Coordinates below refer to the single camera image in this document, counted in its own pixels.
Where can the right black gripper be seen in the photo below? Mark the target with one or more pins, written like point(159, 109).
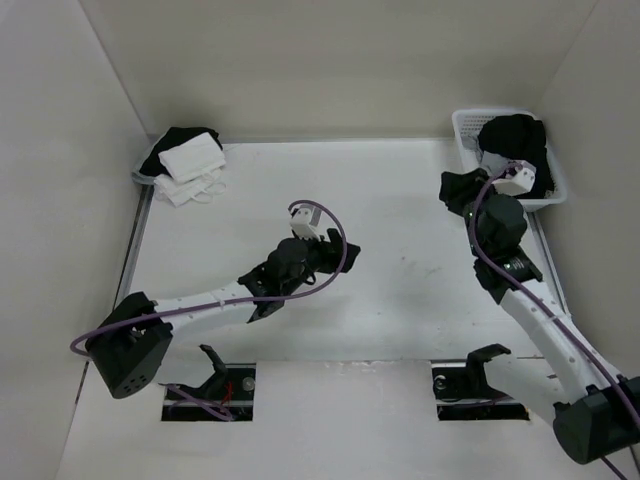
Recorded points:
point(456, 188)

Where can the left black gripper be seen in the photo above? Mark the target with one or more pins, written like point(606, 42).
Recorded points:
point(333, 253)

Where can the black tank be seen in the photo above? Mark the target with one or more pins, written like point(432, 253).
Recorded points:
point(150, 166)
point(520, 137)

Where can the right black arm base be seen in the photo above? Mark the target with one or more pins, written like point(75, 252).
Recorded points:
point(463, 394)

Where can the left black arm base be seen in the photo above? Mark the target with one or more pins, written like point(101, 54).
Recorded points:
point(227, 395)

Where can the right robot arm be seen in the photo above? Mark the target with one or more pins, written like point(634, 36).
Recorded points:
point(592, 408)

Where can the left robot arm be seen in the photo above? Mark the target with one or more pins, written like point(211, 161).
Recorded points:
point(134, 346)

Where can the lower folded white tank top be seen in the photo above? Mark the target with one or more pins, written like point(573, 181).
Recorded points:
point(200, 186)

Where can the folded white tank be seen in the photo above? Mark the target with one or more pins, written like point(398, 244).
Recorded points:
point(200, 186)
point(192, 159)

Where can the upper folded white tank top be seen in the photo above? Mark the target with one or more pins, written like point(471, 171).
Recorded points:
point(192, 159)

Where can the folded black tank top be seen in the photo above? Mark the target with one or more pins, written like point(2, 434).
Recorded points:
point(150, 166)

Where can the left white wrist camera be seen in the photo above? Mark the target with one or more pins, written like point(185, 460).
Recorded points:
point(305, 221)

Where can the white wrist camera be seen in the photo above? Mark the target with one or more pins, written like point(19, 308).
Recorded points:
point(305, 221)
point(517, 179)

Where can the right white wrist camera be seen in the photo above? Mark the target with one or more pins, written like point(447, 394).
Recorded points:
point(517, 179)

